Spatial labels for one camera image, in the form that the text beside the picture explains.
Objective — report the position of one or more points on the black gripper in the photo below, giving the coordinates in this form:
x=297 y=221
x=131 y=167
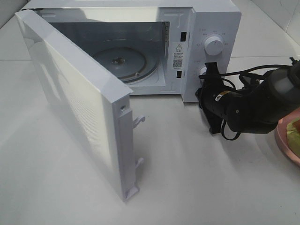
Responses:
x=209 y=97

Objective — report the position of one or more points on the pink round plate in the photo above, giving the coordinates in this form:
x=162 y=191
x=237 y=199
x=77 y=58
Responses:
x=282 y=140

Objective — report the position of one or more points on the sandwich with lettuce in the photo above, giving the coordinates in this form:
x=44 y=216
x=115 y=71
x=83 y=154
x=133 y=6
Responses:
x=293 y=135

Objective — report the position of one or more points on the white microwave door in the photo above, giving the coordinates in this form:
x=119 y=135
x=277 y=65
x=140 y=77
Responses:
x=90 y=101

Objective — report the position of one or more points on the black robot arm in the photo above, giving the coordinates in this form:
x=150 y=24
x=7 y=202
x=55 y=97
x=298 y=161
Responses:
x=249 y=101

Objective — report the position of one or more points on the lower white timer knob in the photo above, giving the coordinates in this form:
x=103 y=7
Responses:
x=202 y=72

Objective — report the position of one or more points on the upper white power knob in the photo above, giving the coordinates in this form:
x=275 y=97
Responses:
x=213 y=45

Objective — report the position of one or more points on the white microwave oven body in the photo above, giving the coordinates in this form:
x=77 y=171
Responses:
x=173 y=30

